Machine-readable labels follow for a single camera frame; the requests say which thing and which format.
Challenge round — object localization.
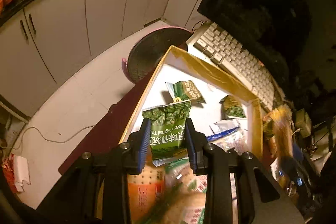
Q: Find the pink electric fan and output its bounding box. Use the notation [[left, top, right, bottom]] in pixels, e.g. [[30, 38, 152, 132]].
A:
[[121, 26, 192, 84]]

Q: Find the large round cracker pack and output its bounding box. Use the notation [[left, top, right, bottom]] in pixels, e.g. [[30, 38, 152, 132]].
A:
[[145, 159, 207, 223]]

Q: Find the maroon table cloth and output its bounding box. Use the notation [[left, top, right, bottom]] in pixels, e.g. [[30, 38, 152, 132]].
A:
[[58, 72, 153, 174]]

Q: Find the orange soda cracker pack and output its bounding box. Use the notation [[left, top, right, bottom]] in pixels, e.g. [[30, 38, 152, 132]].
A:
[[127, 164, 165, 223]]

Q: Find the white keyboard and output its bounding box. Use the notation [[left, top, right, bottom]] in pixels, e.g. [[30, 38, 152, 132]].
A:
[[187, 21, 285, 111]]

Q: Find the gold cardboard box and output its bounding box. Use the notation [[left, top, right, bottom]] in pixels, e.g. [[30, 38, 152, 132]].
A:
[[120, 46, 263, 159]]

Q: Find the green peas bag in box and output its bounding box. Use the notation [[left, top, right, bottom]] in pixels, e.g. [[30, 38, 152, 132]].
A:
[[166, 80, 206, 103]]

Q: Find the green peas snack bag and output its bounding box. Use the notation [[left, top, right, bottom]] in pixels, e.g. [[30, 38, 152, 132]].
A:
[[142, 100, 191, 166]]

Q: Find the black monitor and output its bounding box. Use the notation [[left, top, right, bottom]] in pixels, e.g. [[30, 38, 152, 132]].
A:
[[197, 0, 336, 88]]

